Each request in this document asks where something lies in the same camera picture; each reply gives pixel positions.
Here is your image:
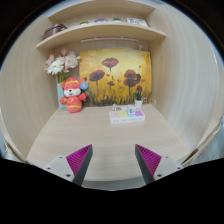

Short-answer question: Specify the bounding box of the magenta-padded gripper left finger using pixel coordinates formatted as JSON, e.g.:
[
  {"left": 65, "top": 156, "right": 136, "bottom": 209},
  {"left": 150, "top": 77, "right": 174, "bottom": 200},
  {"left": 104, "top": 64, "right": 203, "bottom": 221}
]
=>
[{"left": 43, "top": 143, "right": 94, "bottom": 187}]

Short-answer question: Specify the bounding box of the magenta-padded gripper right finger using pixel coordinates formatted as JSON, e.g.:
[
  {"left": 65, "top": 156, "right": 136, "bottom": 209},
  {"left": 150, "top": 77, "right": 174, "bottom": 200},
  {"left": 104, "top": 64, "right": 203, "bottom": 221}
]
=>
[{"left": 134, "top": 143, "right": 184, "bottom": 185}]

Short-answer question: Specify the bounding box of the pastel multicolour power strip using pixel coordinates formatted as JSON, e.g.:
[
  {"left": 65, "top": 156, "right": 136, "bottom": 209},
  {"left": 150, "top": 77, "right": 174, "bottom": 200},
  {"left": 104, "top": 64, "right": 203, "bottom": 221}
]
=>
[{"left": 108, "top": 109, "right": 146, "bottom": 125}]

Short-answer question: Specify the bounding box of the small plant in white pot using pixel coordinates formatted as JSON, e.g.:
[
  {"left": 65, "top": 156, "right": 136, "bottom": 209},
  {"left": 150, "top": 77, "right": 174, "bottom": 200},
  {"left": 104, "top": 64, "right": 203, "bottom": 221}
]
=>
[{"left": 132, "top": 89, "right": 145, "bottom": 110}]

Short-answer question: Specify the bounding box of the red plush toy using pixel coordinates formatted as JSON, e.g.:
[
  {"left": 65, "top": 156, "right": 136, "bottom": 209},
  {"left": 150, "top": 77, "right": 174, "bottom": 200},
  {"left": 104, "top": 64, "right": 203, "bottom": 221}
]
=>
[{"left": 59, "top": 77, "right": 90, "bottom": 114}]

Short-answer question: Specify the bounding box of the light blue vase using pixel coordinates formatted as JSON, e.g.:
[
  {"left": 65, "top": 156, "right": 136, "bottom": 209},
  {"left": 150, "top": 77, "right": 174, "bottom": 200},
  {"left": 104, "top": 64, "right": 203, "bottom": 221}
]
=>
[{"left": 56, "top": 82, "right": 68, "bottom": 112}]

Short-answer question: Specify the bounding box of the yellow poppy flower painting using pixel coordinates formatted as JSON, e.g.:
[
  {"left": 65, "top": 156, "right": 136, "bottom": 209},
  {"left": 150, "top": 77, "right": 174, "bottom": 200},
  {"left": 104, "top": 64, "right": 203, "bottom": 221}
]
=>
[{"left": 79, "top": 49, "right": 153, "bottom": 108}]

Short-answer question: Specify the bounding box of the pink and white flower bouquet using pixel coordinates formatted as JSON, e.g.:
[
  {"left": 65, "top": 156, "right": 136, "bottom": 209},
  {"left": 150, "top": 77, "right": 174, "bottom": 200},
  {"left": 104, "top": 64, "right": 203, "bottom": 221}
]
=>
[{"left": 44, "top": 48, "right": 82, "bottom": 84}]

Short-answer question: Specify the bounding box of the white light bar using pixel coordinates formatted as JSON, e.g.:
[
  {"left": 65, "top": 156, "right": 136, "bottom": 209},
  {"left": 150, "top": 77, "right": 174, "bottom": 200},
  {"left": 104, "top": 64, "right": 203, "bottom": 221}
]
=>
[{"left": 80, "top": 37, "right": 139, "bottom": 43}]

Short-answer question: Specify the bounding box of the wooden shelf with items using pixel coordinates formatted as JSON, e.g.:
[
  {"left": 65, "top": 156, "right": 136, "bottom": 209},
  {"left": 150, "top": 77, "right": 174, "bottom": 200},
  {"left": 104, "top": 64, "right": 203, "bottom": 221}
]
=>
[{"left": 35, "top": 0, "right": 167, "bottom": 51}]

